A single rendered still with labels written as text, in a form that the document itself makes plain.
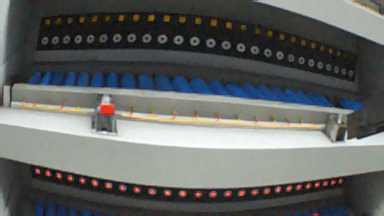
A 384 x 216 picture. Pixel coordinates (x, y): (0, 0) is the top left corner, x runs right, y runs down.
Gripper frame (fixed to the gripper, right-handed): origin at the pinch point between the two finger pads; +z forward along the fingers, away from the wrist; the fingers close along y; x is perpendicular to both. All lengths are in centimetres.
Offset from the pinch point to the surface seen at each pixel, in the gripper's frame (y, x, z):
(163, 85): -19.8, 5.5, 15.4
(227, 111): -14.3, 2.4, 11.0
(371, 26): 7.4, 15.2, 3.9
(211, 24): -13.6, 15.2, 19.6
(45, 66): -36.7, 8.7, 20.4
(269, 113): -9.5, 2.5, 11.0
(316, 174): -3.0, -4.9, 8.8
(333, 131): -1.0, 0.2, 7.8
